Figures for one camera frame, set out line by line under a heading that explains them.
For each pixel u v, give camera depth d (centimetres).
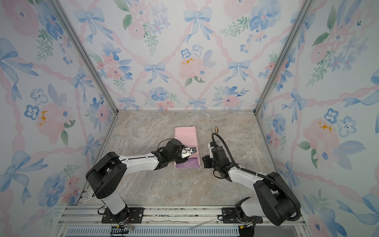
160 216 75
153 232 70
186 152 76
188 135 98
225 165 69
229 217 73
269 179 46
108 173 50
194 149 78
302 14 71
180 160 80
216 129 103
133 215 74
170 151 71
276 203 42
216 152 69
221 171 67
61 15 71
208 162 80
